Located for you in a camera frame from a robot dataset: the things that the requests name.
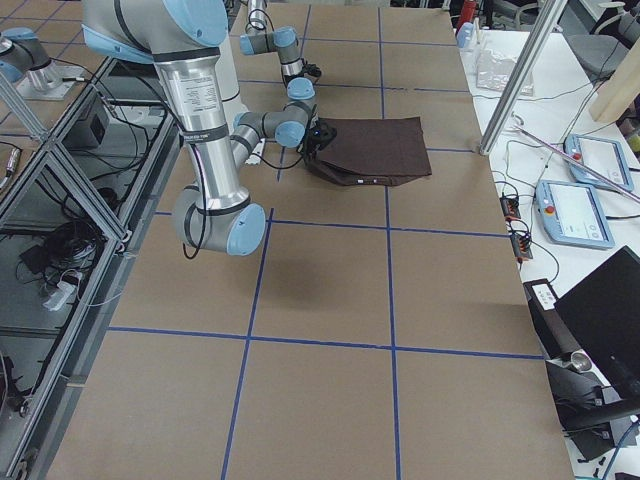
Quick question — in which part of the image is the aluminium frame rack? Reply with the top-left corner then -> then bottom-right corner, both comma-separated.
1,60 -> 179,479

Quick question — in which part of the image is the silver foil bag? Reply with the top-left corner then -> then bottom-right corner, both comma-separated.
476,50 -> 518,92

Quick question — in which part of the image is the wooden plank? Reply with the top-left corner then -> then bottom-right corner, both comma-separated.
590,9 -> 640,124

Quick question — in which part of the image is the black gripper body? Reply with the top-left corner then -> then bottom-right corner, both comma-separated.
282,58 -> 322,85
300,119 -> 337,159

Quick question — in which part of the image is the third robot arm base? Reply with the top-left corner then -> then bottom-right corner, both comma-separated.
1,27 -> 85,101

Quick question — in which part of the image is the black monitor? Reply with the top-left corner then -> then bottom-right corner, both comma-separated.
555,246 -> 639,398

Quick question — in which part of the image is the blue teach pendant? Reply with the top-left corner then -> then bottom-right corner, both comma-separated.
535,180 -> 615,250
564,134 -> 634,192

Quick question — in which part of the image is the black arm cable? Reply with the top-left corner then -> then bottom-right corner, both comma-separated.
179,107 -> 321,261

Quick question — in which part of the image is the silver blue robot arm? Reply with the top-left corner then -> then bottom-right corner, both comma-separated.
82,1 -> 336,256
239,1 -> 322,86

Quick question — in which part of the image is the far blue teach pendant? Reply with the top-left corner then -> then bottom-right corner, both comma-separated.
564,134 -> 634,192

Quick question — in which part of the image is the aluminium frame post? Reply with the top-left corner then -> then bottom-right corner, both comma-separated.
478,0 -> 567,156

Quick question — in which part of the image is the near blue teach pendant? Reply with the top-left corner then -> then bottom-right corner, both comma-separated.
535,180 -> 615,250

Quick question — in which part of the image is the white power strip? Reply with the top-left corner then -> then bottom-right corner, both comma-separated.
43,280 -> 77,311

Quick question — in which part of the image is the black box with label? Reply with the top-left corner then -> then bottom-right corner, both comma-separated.
523,279 -> 592,373

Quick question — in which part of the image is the brown t-shirt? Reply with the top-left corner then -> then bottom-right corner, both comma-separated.
305,117 -> 432,186

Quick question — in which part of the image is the white reacher grabber tool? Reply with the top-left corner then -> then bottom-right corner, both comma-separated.
510,115 -> 639,203

